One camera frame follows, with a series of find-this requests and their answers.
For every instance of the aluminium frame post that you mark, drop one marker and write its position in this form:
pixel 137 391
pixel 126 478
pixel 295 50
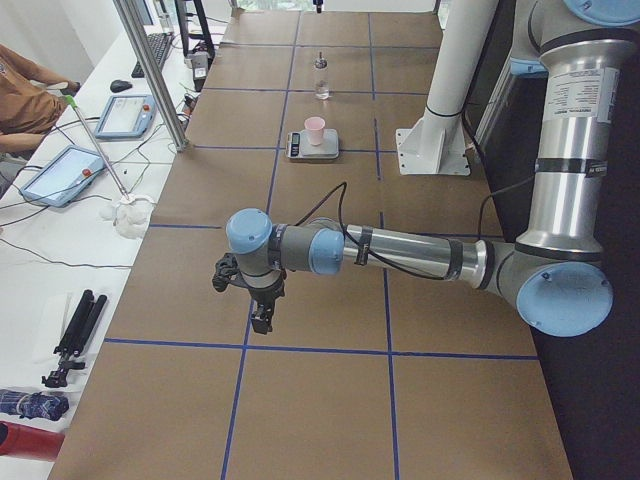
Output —
pixel 138 38

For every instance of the blue folded umbrella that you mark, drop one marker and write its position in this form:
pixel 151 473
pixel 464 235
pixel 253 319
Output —
pixel 33 405

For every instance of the blue teach pendant near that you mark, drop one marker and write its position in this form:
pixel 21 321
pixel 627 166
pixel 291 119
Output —
pixel 64 177

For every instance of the black folded tripod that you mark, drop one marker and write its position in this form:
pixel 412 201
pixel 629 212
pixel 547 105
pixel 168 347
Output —
pixel 75 338

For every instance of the blue teach pendant far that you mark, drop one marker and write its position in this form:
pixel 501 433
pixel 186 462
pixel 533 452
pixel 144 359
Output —
pixel 126 117

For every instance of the red bottle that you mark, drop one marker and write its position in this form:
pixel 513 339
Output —
pixel 26 442

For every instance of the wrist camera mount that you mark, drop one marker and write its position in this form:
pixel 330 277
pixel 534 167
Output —
pixel 227 273

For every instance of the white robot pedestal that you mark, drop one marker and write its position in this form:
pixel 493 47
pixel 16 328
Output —
pixel 435 145

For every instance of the black keyboard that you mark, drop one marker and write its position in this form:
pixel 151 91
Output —
pixel 160 45

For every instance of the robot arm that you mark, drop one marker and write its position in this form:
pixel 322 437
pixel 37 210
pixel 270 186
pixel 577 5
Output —
pixel 551 273

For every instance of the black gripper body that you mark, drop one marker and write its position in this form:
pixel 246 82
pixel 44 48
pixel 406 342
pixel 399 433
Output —
pixel 265 295

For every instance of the silver digital kitchen scale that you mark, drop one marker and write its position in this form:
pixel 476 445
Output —
pixel 299 148

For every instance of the black computer mouse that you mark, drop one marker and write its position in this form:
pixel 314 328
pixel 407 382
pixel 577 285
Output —
pixel 118 86

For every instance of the glass sauce bottle steel cap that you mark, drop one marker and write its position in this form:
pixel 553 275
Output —
pixel 321 77

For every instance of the metal rod green tip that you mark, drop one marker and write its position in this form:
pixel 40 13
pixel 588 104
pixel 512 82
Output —
pixel 97 147

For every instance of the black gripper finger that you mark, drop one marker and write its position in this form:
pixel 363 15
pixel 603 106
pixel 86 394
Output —
pixel 261 321

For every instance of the white crumpled cloth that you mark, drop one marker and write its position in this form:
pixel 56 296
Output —
pixel 130 215

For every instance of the blue teach pendant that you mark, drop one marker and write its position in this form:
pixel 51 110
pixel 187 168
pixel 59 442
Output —
pixel 126 117
pixel 64 177

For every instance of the person in brown shirt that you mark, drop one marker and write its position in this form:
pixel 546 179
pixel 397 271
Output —
pixel 28 112

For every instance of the pink paper cup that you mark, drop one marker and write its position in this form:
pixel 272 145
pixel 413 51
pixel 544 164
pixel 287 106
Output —
pixel 315 127

